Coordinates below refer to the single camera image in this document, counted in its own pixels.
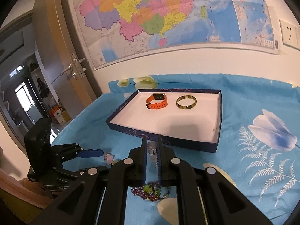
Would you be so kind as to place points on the brown wooden door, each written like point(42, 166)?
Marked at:
point(58, 45)

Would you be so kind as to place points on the silver door handle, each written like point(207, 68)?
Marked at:
point(66, 70)

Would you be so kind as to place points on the orange smart watch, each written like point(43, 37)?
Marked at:
point(156, 101)

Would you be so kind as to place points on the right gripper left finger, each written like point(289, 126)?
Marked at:
point(97, 199)

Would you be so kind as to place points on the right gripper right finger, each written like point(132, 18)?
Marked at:
point(204, 196)

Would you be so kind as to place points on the pink flower hair clip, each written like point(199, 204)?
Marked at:
point(108, 157)

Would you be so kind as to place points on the dark blue box tray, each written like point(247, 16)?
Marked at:
point(192, 119)

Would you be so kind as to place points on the person left hand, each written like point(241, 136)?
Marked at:
point(11, 185)

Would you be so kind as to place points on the white wall socket panel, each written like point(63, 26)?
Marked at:
point(290, 34)

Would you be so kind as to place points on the colourful wall map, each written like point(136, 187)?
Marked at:
point(116, 30)

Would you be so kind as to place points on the blue floral bedsheet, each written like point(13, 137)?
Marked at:
point(245, 127)

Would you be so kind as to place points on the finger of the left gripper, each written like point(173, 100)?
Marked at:
point(91, 153)
point(100, 170)

